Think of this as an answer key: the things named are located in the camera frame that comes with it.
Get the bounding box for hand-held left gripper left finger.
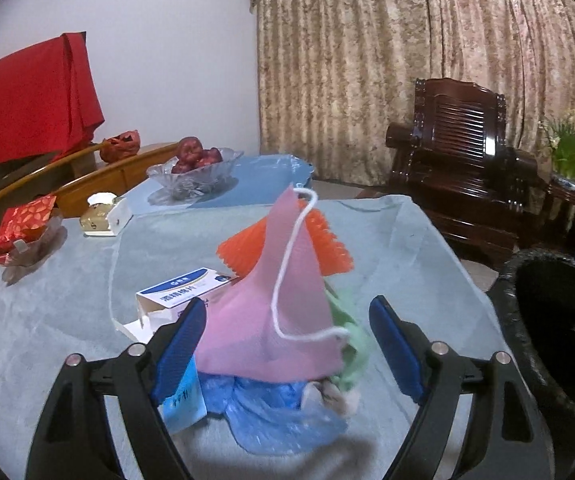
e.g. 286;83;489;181
25;297;208;480

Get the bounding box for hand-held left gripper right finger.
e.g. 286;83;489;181
369;295;555;480

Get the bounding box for green plastic bag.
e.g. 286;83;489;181
325;285;371;391

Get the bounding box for white and blue medicine box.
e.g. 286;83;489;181
135;266;241;333

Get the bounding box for light blue paper tag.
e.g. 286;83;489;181
160;355;207;436

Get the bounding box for tissue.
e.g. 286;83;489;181
300;377;363;416

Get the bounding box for pink mesh drawstring bag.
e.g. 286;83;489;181
194;184;354;378

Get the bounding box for trash bin with black bag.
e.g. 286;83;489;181
485;246;575;480

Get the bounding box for blue plastic bag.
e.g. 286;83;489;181
200;375;351;456

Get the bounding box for orange foam fruit net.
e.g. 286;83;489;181
216;207;354;276

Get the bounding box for dark wooden side table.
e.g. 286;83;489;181
542;180;575;256

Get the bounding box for potted flowering plant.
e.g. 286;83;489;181
537;110;575;191

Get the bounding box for light grey towel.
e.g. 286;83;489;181
0;195;518;480

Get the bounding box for glass fruit bowl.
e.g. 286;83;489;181
146;147;245;200

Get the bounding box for dark wooden armchair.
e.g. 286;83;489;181
385;77;543;271

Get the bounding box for small glass dish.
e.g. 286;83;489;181
0;210;68;267

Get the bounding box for red patterned box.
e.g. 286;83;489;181
0;195;58;256

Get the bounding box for red plastic bag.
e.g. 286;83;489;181
99;130;142;163

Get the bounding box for beige patterned curtain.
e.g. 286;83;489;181
249;0;575;188

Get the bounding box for red cloth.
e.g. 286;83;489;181
0;32;106;173

